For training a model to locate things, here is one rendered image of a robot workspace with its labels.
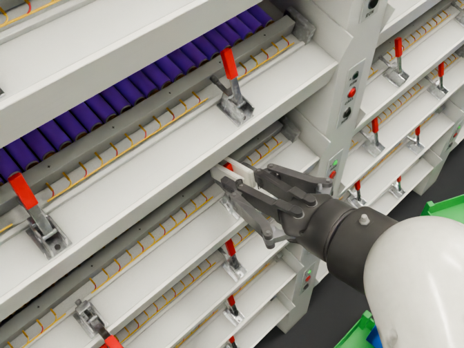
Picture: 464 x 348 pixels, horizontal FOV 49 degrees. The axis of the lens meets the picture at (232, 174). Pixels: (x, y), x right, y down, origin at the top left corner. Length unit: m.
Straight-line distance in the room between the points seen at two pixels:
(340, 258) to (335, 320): 0.98
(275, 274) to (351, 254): 0.62
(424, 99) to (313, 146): 0.52
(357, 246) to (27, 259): 0.34
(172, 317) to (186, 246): 0.20
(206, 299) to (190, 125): 0.41
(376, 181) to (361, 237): 0.82
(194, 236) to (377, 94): 0.46
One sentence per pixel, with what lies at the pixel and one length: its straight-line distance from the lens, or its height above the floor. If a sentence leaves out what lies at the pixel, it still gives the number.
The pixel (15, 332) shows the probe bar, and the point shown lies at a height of 0.79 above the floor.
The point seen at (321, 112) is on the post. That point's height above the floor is 0.85.
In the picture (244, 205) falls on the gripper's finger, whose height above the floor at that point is 0.86.
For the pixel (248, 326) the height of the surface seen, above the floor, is 0.16.
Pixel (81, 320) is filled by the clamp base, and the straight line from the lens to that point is 0.71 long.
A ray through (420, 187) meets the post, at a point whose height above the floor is 0.03.
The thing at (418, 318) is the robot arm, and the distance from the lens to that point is 0.41.
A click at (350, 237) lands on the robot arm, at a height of 0.93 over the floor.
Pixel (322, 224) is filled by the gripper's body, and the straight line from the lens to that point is 0.61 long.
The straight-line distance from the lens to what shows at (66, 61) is 0.42.
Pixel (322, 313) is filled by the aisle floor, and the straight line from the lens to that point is 1.56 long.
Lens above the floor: 1.40
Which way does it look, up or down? 50 degrees down
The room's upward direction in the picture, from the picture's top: straight up
